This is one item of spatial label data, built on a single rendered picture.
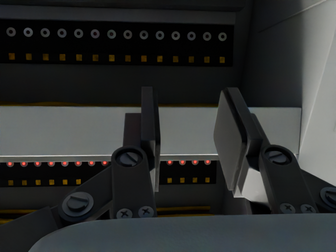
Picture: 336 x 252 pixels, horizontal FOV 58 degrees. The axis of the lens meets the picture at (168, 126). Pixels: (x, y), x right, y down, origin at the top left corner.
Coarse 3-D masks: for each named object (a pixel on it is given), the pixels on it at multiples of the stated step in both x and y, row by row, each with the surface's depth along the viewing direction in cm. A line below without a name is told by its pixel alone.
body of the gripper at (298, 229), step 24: (192, 216) 8; (216, 216) 8; (240, 216) 8; (264, 216) 8; (288, 216) 8; (312, 216) 8; (48, 240) 7; (72, 240) 7; (96, 240) 7; (120, 240) 7; (144, 240) 7; (168, 240) 7; (192, 240) 7; (216, 240) 7; (240, 240) 7; (264, 240) 7; (288, 240) 7; (312, 240) 7
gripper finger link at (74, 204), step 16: (144, 96) 13; (144, 112) 12; (128, 128) 12; (144, 128) 11; (128, 144) 12; (144, 144) 11; (96, 176) 10; (80, 192) 9; (96, 192) 10; (64, 208) 9; (80, 208) 9; (96, 208) 9; (112, 208) 10; (64, 224) 9
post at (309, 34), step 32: (256, 0) 40; (256, 32) 40; (288, 32) 31; (320, 32) 26; (256, 64) 40; (288, 64) 31; (320, 64) 26; (256, 96) 40; (288, 96) 31; (320, 96) 26; (320, 128) 28; (320, 160) 30; (224, 192) 56
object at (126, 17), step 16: (272, 0) 35; (288, 0) 31; (304, 0) 28; (320, 0) 25; (0, 16) 37; (16, 16) 37; (32, 16) 37; (48, 16) 37; (64, 16) 37; (80, 16) 37; (96, 16) 38; (112, 16) 38; (128, 16) 38; (144, 16) 38; (160, 16) 38; (176, 16) 38; (192, 16) 39; (208, 16) 39; (224, 16) 39; (272, 16) 35; (288, 16) 31
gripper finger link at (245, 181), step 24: (240, 96) 13; (216, 120) 15; (240, 120) 12; (216, 144) 15; (240, 144) 11; (264, 144) 12; (240, 168) 12; (240, 192) 12; (264, 192) 11; (312, 192) 10
